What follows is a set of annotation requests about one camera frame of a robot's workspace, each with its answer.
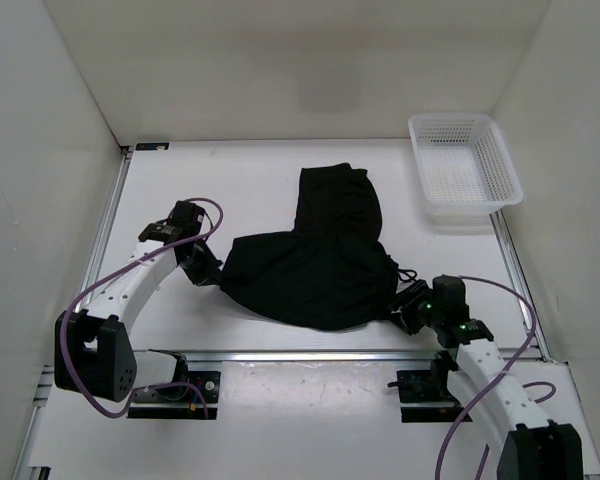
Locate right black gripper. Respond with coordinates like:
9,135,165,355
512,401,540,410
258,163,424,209
378,279,443,336

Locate black shorts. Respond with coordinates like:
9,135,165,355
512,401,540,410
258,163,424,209
220,163,417,331

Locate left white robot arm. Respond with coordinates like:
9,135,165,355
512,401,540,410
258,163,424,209
54,216,221,402

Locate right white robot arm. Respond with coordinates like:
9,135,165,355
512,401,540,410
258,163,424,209
389,275,584,479

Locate white perforated plastic basket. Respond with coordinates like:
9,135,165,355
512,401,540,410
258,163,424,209
408,113,523,220

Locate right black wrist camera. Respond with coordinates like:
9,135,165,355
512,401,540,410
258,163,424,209
432,275,469,318

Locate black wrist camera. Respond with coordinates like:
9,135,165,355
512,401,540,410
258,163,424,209
166,200,206,236
432,275,469,318

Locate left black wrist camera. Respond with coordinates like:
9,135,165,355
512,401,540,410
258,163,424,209
166,200,206,236

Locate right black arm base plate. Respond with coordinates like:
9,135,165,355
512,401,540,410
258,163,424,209
387,370,463,424

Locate aluminium front rail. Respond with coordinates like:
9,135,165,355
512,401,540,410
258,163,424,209
129,349,451,365

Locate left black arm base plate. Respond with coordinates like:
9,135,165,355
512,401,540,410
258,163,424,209
127,350,221,420

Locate black corner bracket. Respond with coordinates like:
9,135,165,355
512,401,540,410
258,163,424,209
135,142,170,151

